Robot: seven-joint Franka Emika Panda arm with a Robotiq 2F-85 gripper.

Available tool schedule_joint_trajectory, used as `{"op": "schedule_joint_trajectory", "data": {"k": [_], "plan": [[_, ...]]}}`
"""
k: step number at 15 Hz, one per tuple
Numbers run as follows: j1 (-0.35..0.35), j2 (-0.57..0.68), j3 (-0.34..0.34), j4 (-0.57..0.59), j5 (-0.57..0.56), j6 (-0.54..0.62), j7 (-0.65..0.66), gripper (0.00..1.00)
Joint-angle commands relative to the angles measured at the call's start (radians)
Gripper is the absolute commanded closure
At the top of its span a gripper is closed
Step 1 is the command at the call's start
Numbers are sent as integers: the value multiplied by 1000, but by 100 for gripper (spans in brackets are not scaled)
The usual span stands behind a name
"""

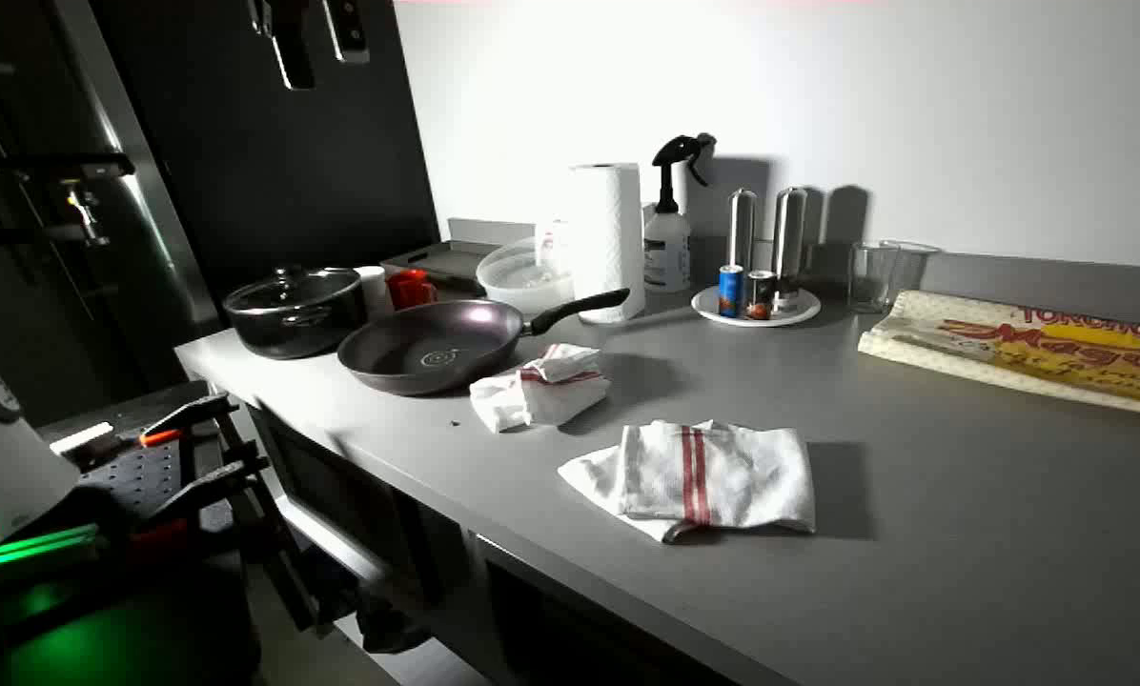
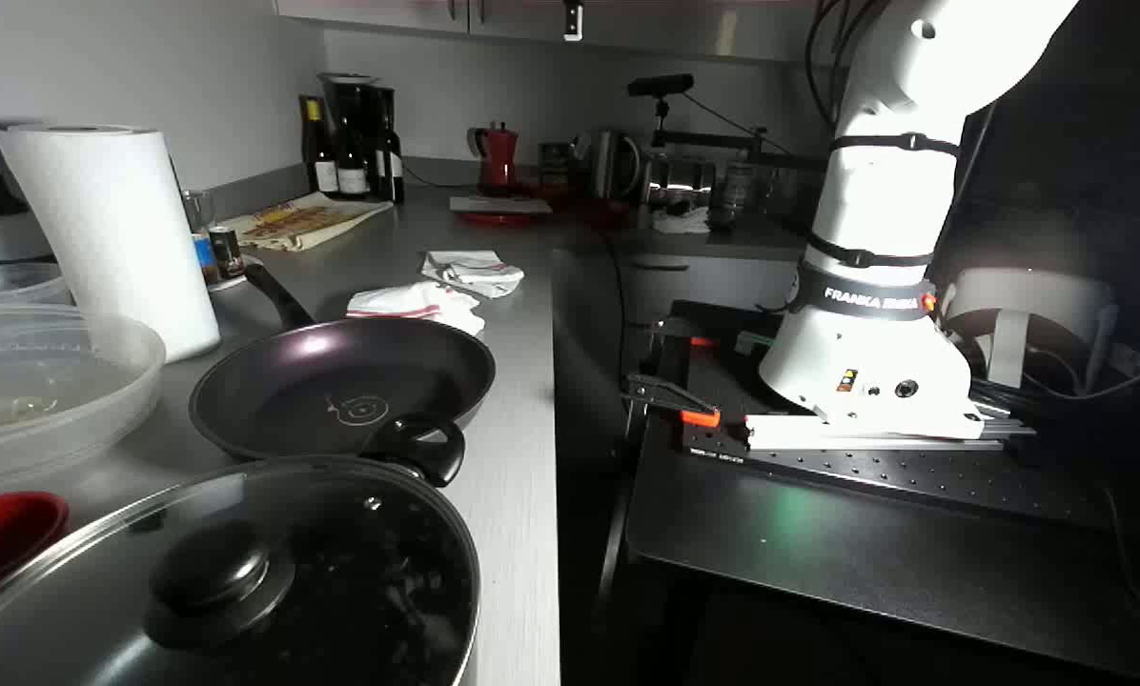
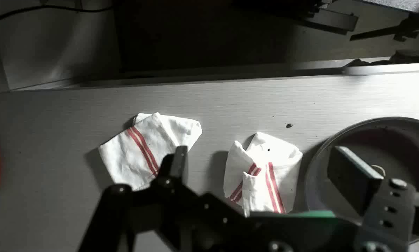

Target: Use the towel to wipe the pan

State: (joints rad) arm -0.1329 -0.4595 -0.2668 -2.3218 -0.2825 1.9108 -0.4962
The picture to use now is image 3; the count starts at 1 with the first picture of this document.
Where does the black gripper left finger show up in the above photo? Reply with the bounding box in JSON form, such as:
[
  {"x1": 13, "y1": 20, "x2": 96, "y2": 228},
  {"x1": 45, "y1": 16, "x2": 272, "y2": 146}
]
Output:
[{"x1": 77, "y1": 144, "x2": 248, "y2": 252}]

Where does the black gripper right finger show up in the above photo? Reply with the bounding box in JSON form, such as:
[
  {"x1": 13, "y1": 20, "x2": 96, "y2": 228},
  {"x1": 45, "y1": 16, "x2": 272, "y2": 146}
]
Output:
[{"x1": 327, "y1": 144, "x2": 419, "y2": 252}]

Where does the dark frying pan black handle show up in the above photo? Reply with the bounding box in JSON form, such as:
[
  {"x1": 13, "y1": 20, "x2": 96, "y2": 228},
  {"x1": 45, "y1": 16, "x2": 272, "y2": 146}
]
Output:
[{"x1": 304, "y1": 116, "x2": 419, "y2": 244}]

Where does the white towel with red stripes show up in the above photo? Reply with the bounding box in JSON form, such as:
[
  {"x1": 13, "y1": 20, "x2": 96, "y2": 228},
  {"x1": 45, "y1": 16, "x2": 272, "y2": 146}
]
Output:
[
  {"x1": 97, "y1": 111, "x2": 205, "y2": 192},
  {"x1": 222, "y1": 130, "x2": 304, "y2": 217}
]

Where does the thin black cable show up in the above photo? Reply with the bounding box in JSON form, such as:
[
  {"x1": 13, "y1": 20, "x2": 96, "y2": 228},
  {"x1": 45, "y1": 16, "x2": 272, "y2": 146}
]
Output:
[{"x1": 0, "y1": 3, "x2": 115, "y2": 25}]

